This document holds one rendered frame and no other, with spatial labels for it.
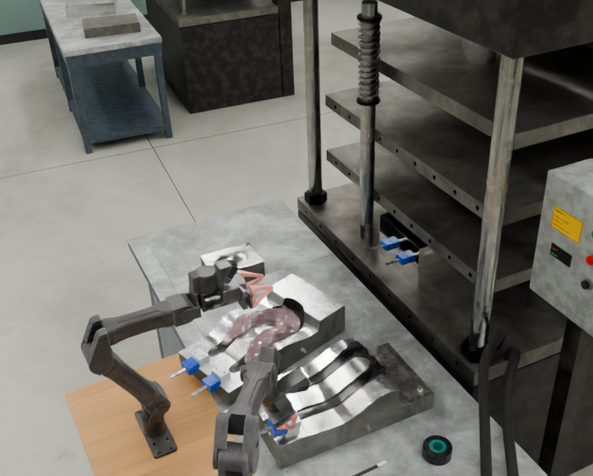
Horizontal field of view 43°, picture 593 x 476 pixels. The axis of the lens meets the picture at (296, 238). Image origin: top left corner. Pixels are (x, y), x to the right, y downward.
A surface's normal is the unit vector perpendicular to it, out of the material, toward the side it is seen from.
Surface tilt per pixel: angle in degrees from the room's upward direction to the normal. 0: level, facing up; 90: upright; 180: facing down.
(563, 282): 90
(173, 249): 0
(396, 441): 0
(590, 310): 90
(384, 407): 90
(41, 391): 0
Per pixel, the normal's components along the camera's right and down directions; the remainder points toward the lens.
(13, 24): 0.37, 0.48
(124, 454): -0.04, -0.84
